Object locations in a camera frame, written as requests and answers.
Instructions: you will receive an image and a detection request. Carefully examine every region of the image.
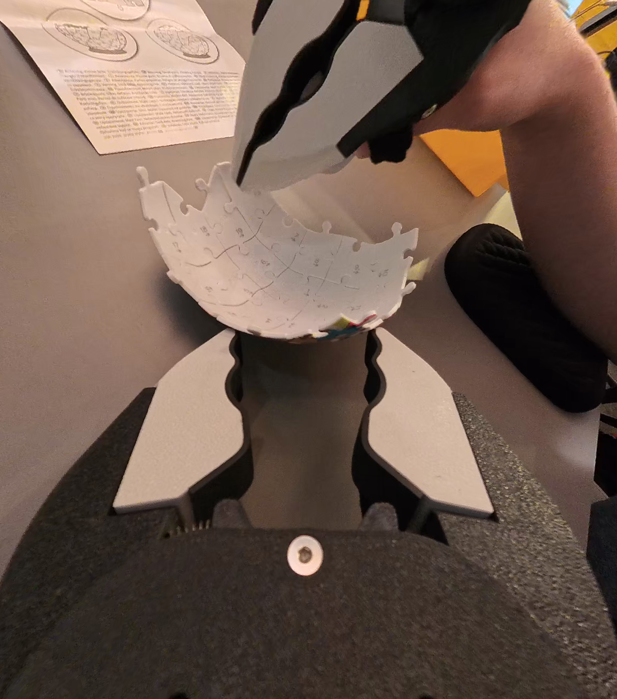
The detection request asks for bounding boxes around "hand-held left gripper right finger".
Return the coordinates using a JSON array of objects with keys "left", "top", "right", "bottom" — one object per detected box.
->
[{"left": 358, "top": 328, "right": 495, "bottom": 517}]

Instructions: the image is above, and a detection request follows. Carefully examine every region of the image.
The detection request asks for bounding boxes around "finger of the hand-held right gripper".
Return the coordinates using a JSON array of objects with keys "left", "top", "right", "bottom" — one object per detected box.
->
[
  {"left": 245, "top": 20, "right": 429, "bottom": 192},
  {"left": 232, "top": 0, "right": 344, "bottom": 186}
]

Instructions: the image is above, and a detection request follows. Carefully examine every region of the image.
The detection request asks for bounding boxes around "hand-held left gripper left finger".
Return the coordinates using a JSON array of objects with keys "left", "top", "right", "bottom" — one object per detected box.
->
[{"left": 112, "top": 331, "right": 252, "bottom": 514}]

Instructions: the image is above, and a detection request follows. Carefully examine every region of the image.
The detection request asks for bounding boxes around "assembled white puzzle section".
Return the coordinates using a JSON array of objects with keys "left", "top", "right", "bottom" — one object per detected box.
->
[{"left": 136, "top": 162, "right": 421, "bottom": 343}]

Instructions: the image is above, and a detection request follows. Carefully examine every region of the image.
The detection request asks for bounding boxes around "person's right forearm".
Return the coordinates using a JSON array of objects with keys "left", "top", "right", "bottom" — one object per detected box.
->
[{"left": 500, "top": 66, "right": 617, "bottom": 378}]

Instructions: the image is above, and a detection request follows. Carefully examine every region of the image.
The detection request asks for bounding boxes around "person's right hand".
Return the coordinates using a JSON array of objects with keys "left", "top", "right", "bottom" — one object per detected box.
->
[{"left": 413, "top": 0, "right": 606, "bottom": 137}]

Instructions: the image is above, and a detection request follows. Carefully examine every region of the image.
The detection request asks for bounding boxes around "black chair armrest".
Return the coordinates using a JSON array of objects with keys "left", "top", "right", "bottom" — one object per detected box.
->
[{"left": 443, "top": 224, "right": 610, "bottom": 414}]

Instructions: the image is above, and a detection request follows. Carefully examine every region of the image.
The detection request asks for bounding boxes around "white instruction leaflet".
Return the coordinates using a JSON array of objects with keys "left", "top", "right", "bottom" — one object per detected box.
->
[{"left": 0, "top": 0, "right": 249, "bottom": 155}]

